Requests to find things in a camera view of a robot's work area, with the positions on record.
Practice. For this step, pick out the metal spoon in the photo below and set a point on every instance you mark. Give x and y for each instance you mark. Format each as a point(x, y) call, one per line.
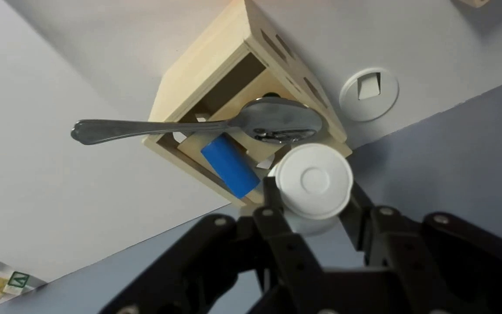
point(274, 120)

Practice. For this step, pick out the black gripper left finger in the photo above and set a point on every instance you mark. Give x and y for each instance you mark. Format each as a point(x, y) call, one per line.
point(279, 245)

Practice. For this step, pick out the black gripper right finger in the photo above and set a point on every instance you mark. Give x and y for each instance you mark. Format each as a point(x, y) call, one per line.
point(401, 256)

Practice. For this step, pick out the white round table grommet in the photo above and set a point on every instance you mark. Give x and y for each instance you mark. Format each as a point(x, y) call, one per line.
point(368, 95)

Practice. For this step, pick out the wooden shape sorter box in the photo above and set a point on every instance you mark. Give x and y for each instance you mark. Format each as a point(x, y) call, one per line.
point(217, 54)

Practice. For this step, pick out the white plastic cap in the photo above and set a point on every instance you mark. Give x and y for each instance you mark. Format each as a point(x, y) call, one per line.
point(312, 181)

